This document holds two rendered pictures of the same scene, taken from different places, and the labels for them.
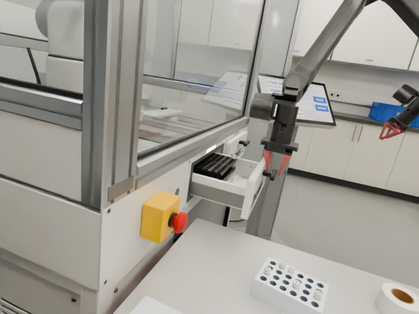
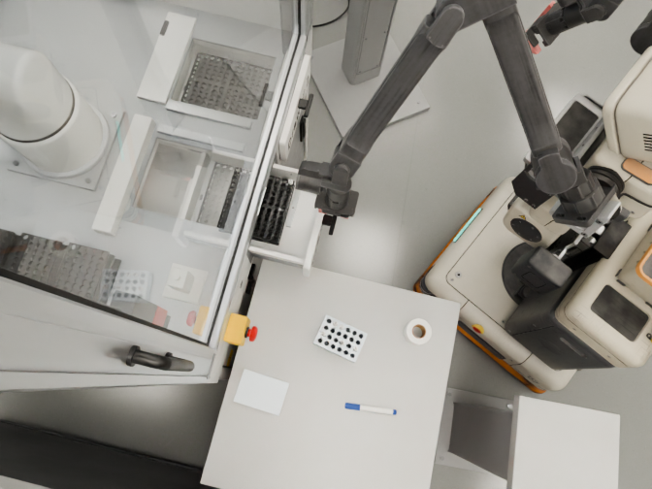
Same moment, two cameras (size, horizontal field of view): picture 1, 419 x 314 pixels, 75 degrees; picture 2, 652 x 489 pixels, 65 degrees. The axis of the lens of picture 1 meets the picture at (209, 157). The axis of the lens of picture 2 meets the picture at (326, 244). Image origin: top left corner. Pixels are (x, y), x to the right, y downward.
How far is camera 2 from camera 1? 109 cm
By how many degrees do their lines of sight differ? 59
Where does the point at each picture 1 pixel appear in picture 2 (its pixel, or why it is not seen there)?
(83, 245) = not seen: hidden behind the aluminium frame
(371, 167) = not seen: outside the picture
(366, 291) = (403, 316)
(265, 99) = (312, 179)
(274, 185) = (378, 13)
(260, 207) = (360, 44)
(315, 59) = (370, 137)
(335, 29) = (397, 95)
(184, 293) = (268, 355)
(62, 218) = not seen: hidden behind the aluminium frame
